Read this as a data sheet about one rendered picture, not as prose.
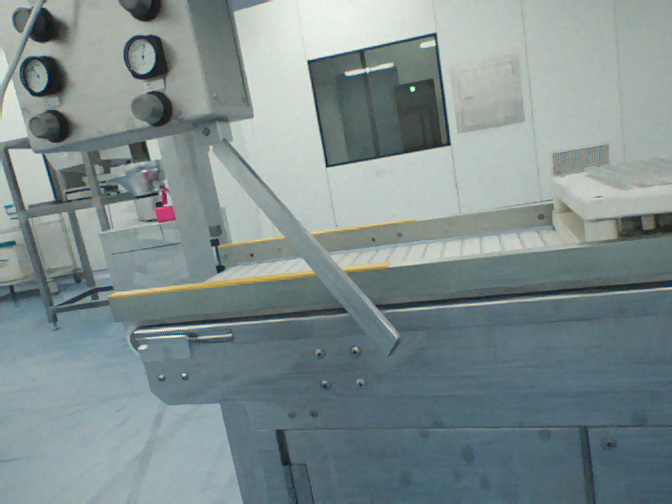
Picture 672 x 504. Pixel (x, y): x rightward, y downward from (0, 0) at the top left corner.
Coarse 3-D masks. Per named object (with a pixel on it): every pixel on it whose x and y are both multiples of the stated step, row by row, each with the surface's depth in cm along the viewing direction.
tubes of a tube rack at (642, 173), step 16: (640, 160) 61; (656, 160) 59; (592, 176) 60; (608, 176) 52; (624, 176) 50; (640, 176) 48; (656, 176) 49; (624, 224) 49; (640, 224) 49; (656, 224) 50
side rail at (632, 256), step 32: (480, 256) 47; (512, 256) 46; (544, 256) 46; (576, 256) 45; (608, 256) 44; (640, 256) 44; (224, 288) 55; (256, 288) 54; (288, 288) 53; (320, 288) 52; (384, 288) 50; (416, 288) 49; (448, 288) 49; (480, 288) 48; (128, 320) 59
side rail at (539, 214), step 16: (496, 208) 73; (512, 208) 71; (528, 208) 71; (544, 208) 70; (400, 224) 76; (416, 224) 75; (432, 224) 75; (448, 224) 74; (464, 224) 73; (480, 224) 73; (496, 224) 72; (512, 224) 72; (528, 224) 71; (544, 224) 71; (320, 240) 80; (336, 240) 79; (352, 240) 78; (368, 240) 78; (384, 240) 77; (400, 240) 76; (416, 240) 76; (224, 256) 85; (240, 256) 84; (256, 256) 83; (272, 256) 83; (288, 256) 82
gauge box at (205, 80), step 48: (0, 0) 51; (48, 0) 49; (96, 0) 48; (192, 0) 47; (48, 48) 51; (96, 48) 49; (192, 48) 47; (240, 48) 56; (48, 96) 52; (96, 96) 50; (192, 96) 48; (240, 96) 55; (48, 144) 53; (96, 144) 55
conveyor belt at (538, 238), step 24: (456, 240) 74; (480, 240) 71; (504, 240) 68; (528, 240) 66; (552, 240) 63; (264, 264) 82; (288, 264) 78; (504, 288) 49; (528, 288) 48; (552, 288) 48; (240, 312) 57; (264, 312) 56; (288, 312) 56
